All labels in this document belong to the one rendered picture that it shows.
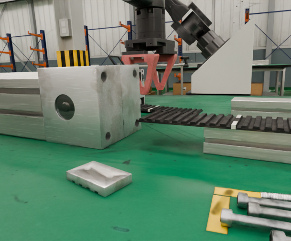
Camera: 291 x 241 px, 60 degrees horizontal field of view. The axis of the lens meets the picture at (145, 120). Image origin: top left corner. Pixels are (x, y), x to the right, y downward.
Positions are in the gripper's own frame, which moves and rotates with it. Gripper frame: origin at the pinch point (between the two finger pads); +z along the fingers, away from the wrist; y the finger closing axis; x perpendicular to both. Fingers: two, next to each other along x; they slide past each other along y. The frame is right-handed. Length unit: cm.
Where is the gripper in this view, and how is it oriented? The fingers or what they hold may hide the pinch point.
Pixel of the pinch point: (152, 88)
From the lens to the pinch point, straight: 51.0
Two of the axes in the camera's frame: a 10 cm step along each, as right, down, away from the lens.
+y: -4.4, 2.2, -8.7
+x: 9.0, 0.6, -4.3
